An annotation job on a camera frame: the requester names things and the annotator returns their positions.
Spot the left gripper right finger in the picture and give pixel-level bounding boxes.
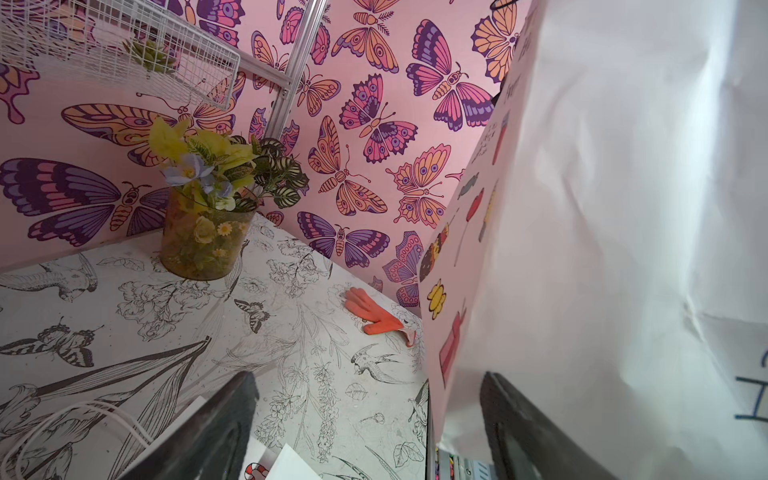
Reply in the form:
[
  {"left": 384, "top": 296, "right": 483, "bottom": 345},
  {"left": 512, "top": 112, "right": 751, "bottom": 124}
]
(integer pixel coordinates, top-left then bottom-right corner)
[{"left": 480, "top": 372, "right": 614, "bottom": 479}]

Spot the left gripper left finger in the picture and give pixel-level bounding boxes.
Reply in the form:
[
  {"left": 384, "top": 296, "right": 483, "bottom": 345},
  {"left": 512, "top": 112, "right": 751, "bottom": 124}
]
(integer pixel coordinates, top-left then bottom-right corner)
[{"left": 121, "top": 372, "right": 259, "bottom": 480}]

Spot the white paper bag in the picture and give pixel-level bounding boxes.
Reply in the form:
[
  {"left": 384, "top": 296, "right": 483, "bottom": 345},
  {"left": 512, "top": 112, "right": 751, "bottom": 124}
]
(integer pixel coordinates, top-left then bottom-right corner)
[
  {"left": 1, "top": 374, "right": 319, "bottom": 479},
  {"left": 421, "top": 1, "right": 767, "bottom": 479}
]

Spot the red rubber glove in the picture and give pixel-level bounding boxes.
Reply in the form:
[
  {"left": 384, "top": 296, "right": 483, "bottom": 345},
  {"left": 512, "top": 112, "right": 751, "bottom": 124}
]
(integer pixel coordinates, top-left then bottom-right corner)
[{"left": 344, "top": 287, "right": 416, "bottom": 348}]

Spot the green potted plant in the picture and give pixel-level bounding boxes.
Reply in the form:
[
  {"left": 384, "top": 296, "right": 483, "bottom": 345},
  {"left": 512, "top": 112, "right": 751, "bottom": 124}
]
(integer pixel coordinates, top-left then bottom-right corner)
[{"left": 148, "top": 119, "right": 309, "bottom": 281}]

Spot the small succulent in basket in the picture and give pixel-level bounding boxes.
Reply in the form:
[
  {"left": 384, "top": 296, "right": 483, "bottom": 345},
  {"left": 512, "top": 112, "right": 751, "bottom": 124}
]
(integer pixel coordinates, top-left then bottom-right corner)
[{"left": 122, "top": 40, "right": 177, "bottom": 74}]

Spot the aluminium frame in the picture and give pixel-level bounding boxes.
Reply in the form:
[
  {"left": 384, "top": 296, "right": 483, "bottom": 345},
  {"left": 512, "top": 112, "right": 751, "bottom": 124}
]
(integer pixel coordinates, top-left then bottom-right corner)
[{"left": 240, "top": 0, "right": 328, "bottom": 138}]

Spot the white wire wall basket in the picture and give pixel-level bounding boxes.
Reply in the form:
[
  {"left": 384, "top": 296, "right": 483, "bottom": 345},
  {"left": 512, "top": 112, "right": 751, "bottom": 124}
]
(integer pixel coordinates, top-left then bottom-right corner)
[{"left": 1, "top": 1, "right": 240, "bottom": 110}]

